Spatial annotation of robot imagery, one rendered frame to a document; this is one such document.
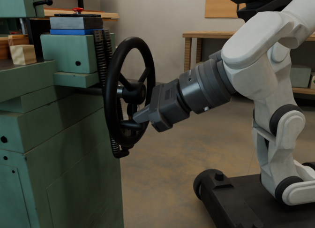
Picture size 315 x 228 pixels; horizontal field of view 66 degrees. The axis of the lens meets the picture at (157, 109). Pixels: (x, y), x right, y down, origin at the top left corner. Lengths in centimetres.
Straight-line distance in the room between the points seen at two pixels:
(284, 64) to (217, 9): 292
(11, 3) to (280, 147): 101
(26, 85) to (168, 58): 361
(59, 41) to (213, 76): 38
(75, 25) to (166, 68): 357
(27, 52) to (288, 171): 108
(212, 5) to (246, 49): 343
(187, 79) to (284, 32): 17
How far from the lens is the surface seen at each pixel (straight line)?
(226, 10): 379
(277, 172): 119
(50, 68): 65
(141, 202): 152
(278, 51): 93
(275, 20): 44
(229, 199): 128
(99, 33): 62
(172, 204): 150
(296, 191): 124
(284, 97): 104
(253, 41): 42
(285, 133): 104
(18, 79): 59
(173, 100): 46
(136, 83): 64
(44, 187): 71
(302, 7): 49
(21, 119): 60
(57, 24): 66
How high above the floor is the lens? 99
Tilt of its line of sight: 20 degrees down
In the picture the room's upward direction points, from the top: straight up
